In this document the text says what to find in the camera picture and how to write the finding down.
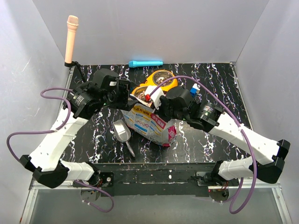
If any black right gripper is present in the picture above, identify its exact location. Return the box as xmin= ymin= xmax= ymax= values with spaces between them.
xmin=150 ymin=94 xmax=188 ymax=123

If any pink white pet food bag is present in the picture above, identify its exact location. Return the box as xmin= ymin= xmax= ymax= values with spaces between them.
xmin=121 ymin=86 xmax=177 ymax=147

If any silver metal scoop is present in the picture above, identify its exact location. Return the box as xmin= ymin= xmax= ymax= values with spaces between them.
xmin=113 ymin=119 xmax=135 ymax=157

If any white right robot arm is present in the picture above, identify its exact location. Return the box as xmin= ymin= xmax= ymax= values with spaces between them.
xmin=154 ymin=96 xmax=290 ymax=186

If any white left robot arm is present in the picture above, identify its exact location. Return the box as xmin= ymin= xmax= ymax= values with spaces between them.
xmin=20 ymin=76 xmax=137 ymax=189

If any yellow double pet bowl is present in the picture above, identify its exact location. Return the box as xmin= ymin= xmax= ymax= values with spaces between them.
xmin=131 ymin=70 xmax=178 ymax=100

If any blue toy brick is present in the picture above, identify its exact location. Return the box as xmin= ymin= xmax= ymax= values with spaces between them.
xmin=190 ymin=84 xmax=200 ymax=98

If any cyan flashlight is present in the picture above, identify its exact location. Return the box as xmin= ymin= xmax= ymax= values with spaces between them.
xmin=128 ymin=61 xmax=163 ymax=68

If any pink microphone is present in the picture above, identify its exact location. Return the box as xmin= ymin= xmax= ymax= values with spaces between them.
xmin=64 ymin=15 xmax=79 ymax=67

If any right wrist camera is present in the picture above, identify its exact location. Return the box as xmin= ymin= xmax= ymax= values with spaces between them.
xmin=145 ymin=85 xmax=194 ymax=110

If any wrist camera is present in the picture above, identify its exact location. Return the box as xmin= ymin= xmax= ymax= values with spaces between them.
xmin=92 ymin=69 xmax=119 ymax=91
xmin=145 ymin=85 xmax=194 ymax=110

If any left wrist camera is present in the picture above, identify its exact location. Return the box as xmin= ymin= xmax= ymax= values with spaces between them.
xmin=92 ymin=69 xmax=119 ymax=91

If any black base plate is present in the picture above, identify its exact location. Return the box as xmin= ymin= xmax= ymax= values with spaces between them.
xmin=70 ymin=161 xmax=246 ymax=198

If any aluminium frame rail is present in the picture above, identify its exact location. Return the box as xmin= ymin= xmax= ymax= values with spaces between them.
xmin=20 ymin=67 xmax=78 ymax=224

